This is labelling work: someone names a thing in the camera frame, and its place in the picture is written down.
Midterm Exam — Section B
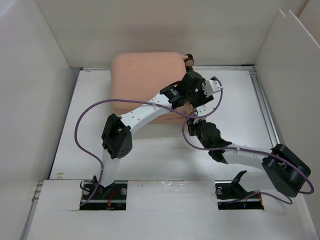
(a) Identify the pink hardshell suitcase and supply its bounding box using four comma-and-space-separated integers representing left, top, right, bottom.
110, 51, 196, 125

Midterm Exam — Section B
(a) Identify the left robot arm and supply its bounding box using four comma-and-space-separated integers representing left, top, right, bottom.
92, 70, 222, 199

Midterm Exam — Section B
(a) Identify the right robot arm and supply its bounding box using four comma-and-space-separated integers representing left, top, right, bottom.
185, 119, 311, 198

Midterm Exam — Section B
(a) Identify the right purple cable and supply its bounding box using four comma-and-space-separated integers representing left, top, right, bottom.
182, 117, 315, 205

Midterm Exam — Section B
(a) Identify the purple cable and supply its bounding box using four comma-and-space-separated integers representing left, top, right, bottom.
74, 76, 225, 207
182, 117, 315, 205

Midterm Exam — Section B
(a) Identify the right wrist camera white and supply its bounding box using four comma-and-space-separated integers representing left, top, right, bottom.
193, 105, 208, 118

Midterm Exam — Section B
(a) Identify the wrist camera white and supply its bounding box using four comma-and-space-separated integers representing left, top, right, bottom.
193, 105, 208, 118
203, 76, 223, 97

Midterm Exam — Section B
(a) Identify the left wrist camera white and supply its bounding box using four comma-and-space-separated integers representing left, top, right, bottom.
203, 76, 223, 97

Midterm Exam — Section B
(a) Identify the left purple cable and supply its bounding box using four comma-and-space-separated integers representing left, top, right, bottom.
74, 76, 225, 207

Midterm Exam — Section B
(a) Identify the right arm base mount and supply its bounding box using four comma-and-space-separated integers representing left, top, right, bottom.
215, 180, 264, 210

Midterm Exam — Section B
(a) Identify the aluminium rail right side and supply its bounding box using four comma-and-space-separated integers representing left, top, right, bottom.
249, 68, 280, 146

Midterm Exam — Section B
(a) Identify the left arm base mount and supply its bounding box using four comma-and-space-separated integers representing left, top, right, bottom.
79, 180, 128, 211

